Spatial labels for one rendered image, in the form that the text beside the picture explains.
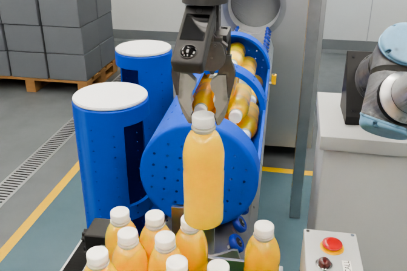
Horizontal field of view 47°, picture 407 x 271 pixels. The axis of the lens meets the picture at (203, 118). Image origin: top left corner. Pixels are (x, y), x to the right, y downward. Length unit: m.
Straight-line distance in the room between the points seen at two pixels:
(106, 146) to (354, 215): 0.88
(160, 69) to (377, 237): 1.34
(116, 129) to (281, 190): 1.65
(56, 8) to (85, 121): 2.93
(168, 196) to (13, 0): 3.79
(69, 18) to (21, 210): 2.05
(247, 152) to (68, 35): 3.66
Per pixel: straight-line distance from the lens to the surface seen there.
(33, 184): 3.34
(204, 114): 0.78
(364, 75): 1.28
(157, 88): 2.33
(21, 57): 4.90
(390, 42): 1.14
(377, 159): 1.28
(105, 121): 1.69
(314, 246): 0.93
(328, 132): 1.25
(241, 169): 1.09
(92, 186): 1.85
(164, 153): 1.11
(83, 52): 4.59
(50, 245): 2.77
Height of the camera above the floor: 1.68
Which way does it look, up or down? 24 degrees down
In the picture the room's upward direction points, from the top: straight up
